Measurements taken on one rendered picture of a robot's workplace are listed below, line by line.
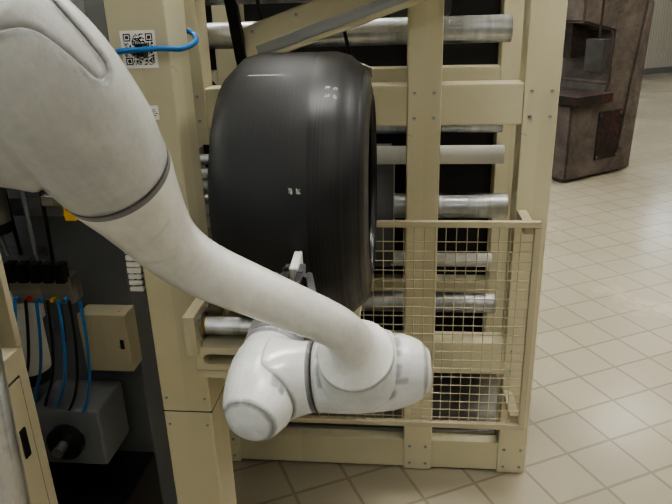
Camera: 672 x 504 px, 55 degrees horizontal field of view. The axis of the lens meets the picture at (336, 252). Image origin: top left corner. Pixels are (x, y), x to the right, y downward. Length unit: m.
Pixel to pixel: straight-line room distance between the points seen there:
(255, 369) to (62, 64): 0.54
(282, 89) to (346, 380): 0.65
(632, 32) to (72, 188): 6.19
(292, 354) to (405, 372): 0.16
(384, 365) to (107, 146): 0.49
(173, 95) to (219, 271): 0.82
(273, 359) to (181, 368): 0.80
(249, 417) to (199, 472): 0.99
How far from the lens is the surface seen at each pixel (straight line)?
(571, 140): 6.13
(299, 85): 1.30
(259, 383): 0.89
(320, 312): 0.75
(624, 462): 2.69
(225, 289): 0.69
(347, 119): 1.26
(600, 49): 5.97
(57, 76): 0.48
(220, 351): 1.52
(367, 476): 2.46
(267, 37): 1.79
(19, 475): 0.72
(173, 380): 1.72
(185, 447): 1.83
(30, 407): 1.67
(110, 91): 0.50
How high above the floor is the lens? 1.59
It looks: 21 degrees down
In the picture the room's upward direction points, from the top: 2 degrees counter-clockwise
